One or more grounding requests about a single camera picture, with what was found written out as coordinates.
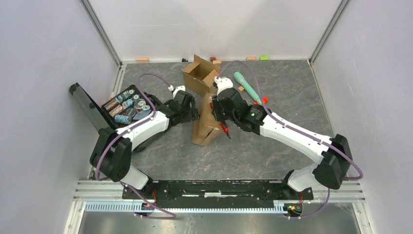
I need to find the brown cardboard express box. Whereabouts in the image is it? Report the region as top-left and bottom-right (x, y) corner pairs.
(182, 54), (222, 96)

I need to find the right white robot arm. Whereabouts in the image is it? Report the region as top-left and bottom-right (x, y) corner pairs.
(210, 88), (352, 199)

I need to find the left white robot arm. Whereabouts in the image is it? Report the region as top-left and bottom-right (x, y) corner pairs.
(90, 86), (199, 199)

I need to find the black case with poker chips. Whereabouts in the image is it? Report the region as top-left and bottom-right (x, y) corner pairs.
(69, 83), (153, 134)

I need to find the tan block far left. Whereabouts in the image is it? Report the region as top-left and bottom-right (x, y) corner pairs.
(135, 58), (150, 63)

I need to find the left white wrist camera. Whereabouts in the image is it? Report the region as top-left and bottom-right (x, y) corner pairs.
(168, 85), (186, 98)

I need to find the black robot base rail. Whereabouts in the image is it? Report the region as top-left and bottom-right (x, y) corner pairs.
(139, 179), (314, 209)

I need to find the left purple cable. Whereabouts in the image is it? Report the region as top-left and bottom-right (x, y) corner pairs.
(94, 73), (177, 220)

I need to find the purple cable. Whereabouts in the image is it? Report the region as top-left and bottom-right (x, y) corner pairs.
(218, 60), (364, 220)
(94, 73), (177, 220)

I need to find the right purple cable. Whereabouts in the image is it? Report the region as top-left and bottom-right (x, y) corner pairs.
(218, 60), (364, 220)

